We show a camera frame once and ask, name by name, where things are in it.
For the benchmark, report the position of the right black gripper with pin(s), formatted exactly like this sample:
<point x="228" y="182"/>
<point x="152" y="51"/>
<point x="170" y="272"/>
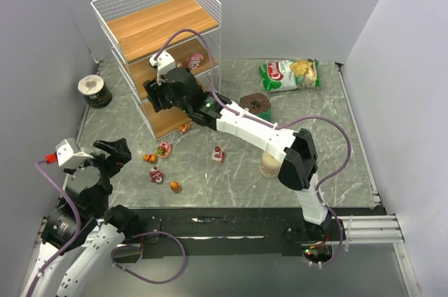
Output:
<point x="154" y="93"/>

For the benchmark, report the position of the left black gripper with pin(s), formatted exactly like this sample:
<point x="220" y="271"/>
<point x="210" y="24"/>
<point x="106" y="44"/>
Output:
<point x="103" y="158"/>

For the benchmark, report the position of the pink pig purple bow toy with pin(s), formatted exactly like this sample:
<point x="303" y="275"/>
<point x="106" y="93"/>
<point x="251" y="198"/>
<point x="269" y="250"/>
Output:
<point x="193" y="61"/>

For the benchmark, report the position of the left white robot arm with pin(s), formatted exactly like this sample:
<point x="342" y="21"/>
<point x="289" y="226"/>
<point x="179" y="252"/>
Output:
<point x="65" y="261"/>

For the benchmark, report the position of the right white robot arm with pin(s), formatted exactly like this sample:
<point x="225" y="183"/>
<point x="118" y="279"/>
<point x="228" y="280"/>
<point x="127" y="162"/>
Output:
<point x="294" y="151"/>

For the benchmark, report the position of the orange bear red shirt toy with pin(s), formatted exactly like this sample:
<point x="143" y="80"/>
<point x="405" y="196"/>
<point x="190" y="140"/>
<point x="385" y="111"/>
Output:
<point x="184" y="128"/>

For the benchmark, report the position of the pink bear strawberry donut toy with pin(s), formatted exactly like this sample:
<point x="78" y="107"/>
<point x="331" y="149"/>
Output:
<point x="164" y="149"/>

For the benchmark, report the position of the pink bear cake toy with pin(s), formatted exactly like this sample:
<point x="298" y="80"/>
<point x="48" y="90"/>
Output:
<point x="156" y="176"/>

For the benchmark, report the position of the dark can white lid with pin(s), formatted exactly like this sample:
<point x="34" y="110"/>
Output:
<point x="95" y="91"/>

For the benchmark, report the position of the small orange bear toy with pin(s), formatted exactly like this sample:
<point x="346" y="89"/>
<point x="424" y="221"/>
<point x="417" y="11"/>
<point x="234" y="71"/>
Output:
<point x="175" y="187"/>

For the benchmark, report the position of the strawberry cake slice toy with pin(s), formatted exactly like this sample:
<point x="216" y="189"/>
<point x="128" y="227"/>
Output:
<point x="218" y="155"/>

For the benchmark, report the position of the green wrapped brown roll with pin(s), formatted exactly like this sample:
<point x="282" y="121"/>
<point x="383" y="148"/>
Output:
<point x="257" y="104"/>

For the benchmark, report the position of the green chips bag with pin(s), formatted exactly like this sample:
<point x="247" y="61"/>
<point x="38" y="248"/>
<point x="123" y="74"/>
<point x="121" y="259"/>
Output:
<point x="286" y="75"/>

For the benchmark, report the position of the cream plastic cup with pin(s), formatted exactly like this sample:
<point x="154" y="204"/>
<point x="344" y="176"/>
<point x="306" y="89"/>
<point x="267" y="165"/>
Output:
<point x="269" y="167"/>

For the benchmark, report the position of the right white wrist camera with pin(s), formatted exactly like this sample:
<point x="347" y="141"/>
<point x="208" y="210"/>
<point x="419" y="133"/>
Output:
<point x="163" y="64"/>

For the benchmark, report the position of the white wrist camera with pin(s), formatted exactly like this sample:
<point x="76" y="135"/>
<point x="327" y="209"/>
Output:
<point x="68" y="155"/>
<point x="163" y="64"/>

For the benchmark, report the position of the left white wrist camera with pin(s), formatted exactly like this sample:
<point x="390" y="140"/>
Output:
<point x="68" y="155"/>

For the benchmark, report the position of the white wire wooden shelf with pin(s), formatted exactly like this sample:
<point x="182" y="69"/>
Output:
<point x="137" y="29"/>

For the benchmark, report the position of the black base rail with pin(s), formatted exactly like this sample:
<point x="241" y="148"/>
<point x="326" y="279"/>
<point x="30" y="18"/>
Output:
<point x="219" y="231"/>

